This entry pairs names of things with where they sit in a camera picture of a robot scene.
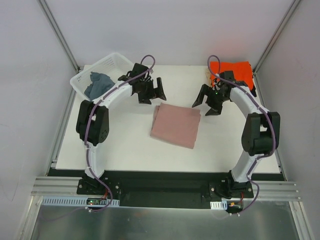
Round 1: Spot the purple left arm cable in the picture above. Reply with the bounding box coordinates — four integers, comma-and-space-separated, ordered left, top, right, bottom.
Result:
83, 54, 157, 213

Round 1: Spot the blue grey t shirt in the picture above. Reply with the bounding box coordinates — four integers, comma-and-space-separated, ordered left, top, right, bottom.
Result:
84, 72, 115, 101

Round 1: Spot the pink t shirt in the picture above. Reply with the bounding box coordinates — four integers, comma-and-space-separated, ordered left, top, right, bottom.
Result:
150, 103, 201, 149

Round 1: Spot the beige folded t shirt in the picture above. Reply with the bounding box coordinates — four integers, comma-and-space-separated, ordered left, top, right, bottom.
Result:
205, 68, 212, 86

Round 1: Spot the left white cable duct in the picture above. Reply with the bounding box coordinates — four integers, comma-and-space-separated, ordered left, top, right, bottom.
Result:
42, 196, 120, 208

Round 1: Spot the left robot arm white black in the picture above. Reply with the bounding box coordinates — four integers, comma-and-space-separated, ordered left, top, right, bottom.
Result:
75, 63, 167, 195

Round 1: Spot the black folded t shirt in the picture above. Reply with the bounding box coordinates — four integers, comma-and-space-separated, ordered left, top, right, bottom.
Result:
250, 76, 257, 98

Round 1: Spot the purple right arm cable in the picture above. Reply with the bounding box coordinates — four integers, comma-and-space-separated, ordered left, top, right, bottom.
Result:
207, 54, 278, 216

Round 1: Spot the white plastic laundry basket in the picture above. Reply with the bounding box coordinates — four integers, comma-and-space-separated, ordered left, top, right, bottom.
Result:
70, 52, 134, 101

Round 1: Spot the left aluminium frame post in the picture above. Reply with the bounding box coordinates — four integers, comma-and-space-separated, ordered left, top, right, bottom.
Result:
37, 0, 80, 73

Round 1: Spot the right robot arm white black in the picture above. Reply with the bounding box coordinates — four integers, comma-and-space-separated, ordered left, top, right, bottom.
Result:
192, 71, 281, 199

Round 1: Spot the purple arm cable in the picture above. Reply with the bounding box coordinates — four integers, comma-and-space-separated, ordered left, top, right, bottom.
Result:
83, 54, 157, 213
207, 54, 278, 216

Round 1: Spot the white cable duct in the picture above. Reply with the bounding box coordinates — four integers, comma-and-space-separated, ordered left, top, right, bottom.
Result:
209, 199, 243, 211
42, 196, 120, 208

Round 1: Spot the right white cable duct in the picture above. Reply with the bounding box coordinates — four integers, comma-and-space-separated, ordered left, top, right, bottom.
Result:
209, 199, 243, 211

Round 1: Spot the right aluminium frame post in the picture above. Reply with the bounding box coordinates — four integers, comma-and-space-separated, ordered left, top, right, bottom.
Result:
252, 0, 302, 72

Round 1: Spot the orange folded t shirt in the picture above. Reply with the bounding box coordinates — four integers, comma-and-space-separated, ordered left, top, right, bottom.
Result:
209, 61, 254, 91

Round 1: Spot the aluminium frame post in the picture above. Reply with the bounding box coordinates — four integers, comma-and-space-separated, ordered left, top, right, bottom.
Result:
37, 0, 80, 73
252, 0, 302, 72

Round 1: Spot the aluminium rail profile front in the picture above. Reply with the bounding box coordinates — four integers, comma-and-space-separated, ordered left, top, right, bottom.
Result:
31, 176, 303, 202

